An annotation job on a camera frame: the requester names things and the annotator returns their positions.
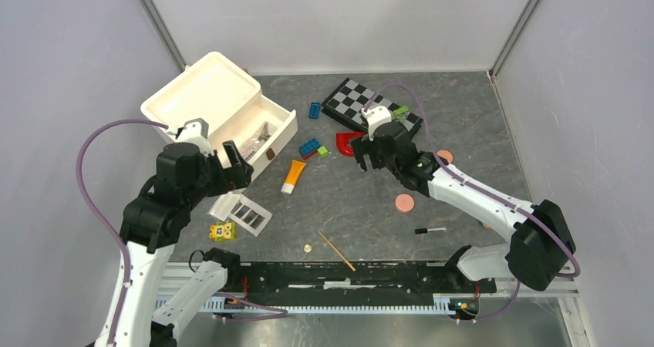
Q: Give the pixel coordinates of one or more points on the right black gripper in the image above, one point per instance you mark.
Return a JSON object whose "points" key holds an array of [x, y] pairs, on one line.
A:
{"points": [[362, 146]]}

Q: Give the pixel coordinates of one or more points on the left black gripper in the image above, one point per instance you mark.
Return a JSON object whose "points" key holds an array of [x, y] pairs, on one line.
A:
{"points": [[239, 174]]}

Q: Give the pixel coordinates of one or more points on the clear false eyelash case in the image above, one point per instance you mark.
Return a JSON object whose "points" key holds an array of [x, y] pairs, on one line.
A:
{"points": [[248, 150]]}

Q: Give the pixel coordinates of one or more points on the orange white cream tube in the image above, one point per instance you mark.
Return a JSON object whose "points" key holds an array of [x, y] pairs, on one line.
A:
{"points": [[293, 175]]}

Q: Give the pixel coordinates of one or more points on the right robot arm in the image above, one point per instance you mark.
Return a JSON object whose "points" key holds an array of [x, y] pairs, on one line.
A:
{"points": [[537, 240]]}

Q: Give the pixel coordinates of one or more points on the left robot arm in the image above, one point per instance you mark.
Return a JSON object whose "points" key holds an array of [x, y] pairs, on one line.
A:
{"points": [[151, 227]]}

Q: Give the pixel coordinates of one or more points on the red lego arch piece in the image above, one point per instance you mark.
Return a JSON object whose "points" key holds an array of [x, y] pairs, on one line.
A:
{"points": [[343, 142]]}

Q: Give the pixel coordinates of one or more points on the clear bag of hair clips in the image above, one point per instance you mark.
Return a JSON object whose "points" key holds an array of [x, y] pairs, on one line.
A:
{"points": [[260, 136]]}

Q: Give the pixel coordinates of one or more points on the small green cube block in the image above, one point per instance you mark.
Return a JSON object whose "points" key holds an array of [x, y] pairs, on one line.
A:
{"points": [[323, 152]]}

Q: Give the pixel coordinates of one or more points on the black grey checkerboard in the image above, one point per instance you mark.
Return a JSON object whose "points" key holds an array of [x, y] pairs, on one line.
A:
{"points": [[345, 102]]}

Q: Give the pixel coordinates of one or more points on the blue red lego stack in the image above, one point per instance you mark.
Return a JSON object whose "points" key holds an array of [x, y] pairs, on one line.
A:
{"points": [[309, 148]]}

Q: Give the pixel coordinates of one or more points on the small blue lego brick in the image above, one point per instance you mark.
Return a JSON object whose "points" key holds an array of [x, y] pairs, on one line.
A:
{"points": [[314, 111]]}

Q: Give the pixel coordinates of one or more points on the green lego plate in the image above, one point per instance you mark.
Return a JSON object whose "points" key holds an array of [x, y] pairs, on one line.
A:
{"points": [[401, 113]]}

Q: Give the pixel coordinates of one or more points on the white drawer organizer box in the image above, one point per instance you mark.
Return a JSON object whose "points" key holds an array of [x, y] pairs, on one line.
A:
{"points": [[230, 101]]}

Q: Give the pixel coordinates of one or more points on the pink round powder puff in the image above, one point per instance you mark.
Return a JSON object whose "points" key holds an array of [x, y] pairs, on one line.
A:
{"points": [[404, 203]]}

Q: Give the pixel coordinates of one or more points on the yellow owl number block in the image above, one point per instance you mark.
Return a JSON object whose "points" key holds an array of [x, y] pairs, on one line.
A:
{"points": [[222, 231]]}

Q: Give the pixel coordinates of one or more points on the small pink round puff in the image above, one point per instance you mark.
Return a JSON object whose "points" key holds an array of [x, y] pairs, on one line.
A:
{"points": [[445, 154]]}

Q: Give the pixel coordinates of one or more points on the black eyeliner pen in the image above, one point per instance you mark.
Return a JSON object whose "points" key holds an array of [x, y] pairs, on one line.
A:
{"points": [[425, 230]]}

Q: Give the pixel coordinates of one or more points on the wooden stick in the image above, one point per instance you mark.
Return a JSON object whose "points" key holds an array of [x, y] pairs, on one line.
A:
{"points": [[348, 263]]}

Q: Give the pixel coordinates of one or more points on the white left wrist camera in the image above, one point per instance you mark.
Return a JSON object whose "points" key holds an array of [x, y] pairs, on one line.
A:
{"points": [[194, 132]]}

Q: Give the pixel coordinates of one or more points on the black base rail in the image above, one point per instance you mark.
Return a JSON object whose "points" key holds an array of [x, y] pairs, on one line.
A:
{"points": [[366, 283]]}

